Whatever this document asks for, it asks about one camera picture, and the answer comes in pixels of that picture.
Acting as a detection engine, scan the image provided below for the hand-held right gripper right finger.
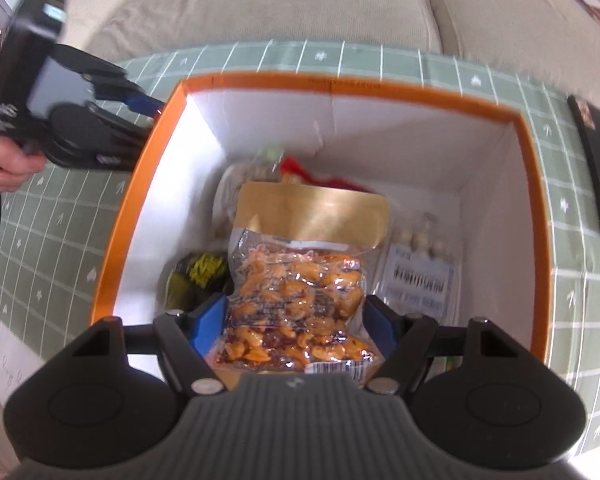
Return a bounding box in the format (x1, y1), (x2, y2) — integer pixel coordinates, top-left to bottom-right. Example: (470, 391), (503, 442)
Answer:
(362, 294), (526, 396)

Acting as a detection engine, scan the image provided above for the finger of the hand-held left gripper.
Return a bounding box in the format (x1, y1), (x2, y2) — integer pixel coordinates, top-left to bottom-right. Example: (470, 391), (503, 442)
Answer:
(82, 67), (165, 120)
(87, 102), (156, 150)

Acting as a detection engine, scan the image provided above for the green checked tablecloth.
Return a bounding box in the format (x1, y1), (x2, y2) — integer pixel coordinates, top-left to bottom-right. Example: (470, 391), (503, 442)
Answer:
(0, 40), (600, 456)

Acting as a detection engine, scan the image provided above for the beige sofa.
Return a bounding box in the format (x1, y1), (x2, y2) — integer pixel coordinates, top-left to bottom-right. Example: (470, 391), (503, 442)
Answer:
(55, 0), (600, 96)

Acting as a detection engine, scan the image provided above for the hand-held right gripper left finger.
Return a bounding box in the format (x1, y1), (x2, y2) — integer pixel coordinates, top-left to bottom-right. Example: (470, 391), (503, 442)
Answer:
(72, 292), (231, 397)

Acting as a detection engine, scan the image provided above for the clear bag of brown snacks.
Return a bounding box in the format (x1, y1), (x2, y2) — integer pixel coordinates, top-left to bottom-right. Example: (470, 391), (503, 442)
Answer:
(215, 144), (286, 241)

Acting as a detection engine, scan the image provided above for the red brown meat snack packet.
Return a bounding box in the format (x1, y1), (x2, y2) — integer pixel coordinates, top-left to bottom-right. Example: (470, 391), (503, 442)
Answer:
(280, 156), (378, 195)

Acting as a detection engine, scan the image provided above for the gold-topped clear cashew bag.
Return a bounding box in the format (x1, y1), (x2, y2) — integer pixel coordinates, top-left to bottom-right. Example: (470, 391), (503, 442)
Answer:
(205, 181), (392, 386)

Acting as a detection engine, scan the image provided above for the orange cardboard box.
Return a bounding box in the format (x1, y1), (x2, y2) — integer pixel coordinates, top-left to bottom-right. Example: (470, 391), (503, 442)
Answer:
(90, 72), (553, 366)

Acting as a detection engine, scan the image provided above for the clear pack of white balls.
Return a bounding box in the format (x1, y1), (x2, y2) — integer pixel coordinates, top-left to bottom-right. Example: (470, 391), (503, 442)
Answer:
(372, 212), (458, 321)

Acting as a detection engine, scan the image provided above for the person's left hand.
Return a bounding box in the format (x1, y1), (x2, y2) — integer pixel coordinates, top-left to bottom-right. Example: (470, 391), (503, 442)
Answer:
(0, 136), (46, 195)

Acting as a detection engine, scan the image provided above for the dark green snack packet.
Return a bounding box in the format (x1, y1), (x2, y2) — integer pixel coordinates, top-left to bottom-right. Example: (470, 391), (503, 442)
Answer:
(166, 251), (230, 313)

